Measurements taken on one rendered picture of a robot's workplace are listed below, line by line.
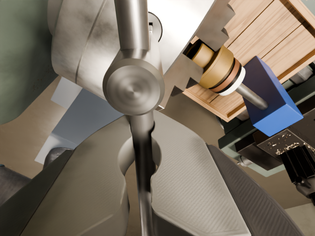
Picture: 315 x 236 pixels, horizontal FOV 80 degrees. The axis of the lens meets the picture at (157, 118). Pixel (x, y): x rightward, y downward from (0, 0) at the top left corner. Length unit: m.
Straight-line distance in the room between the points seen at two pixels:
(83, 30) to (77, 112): 0.48
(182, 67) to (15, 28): 0.23
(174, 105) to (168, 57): 1.62
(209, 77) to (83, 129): 0.44
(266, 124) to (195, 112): 1.44
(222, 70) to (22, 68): 0.31
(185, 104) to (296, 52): 1.28
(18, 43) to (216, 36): 0.28
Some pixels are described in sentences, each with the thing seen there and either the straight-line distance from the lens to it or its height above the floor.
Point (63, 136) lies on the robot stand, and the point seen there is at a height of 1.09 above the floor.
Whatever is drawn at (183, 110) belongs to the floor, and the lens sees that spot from 1.87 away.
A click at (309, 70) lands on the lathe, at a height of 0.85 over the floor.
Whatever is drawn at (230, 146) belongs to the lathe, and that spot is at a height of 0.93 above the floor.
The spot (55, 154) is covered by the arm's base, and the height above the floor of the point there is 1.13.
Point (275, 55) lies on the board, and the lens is 0.65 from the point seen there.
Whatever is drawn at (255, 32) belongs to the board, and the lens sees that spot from 0.61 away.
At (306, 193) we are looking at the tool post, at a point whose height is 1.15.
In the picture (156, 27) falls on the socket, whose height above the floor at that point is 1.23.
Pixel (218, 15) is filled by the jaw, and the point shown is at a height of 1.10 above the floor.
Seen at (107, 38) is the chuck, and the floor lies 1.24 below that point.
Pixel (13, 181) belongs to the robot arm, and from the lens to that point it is 0.58.
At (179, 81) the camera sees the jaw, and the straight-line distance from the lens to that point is 0.32.
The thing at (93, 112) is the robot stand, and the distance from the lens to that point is 0.71.
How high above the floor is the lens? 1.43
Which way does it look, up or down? 47 degrees down
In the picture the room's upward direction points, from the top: 171 degrees counter-clockwise
